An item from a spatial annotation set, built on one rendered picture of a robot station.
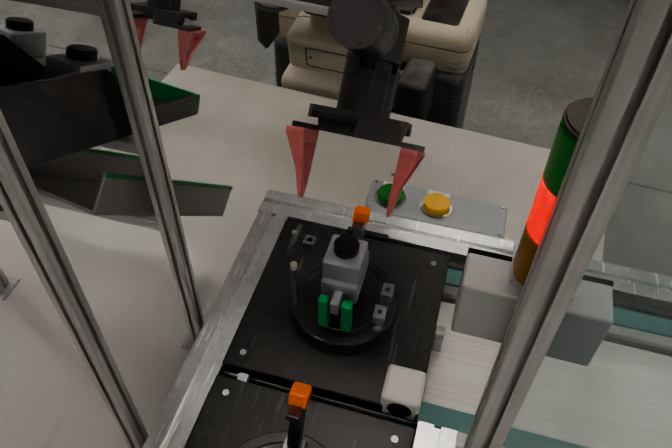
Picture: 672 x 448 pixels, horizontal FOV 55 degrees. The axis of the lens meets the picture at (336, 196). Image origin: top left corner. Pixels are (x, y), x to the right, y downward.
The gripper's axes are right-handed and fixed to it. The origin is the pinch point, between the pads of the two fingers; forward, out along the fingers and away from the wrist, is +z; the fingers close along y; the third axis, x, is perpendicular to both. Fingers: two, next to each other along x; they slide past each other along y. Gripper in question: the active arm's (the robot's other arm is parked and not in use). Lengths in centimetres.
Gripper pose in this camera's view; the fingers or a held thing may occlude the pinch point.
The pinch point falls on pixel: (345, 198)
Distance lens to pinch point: 69.2
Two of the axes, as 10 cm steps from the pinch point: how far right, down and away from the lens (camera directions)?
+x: 2.0, -0.6, 9.8
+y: 9.6, 2.1, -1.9
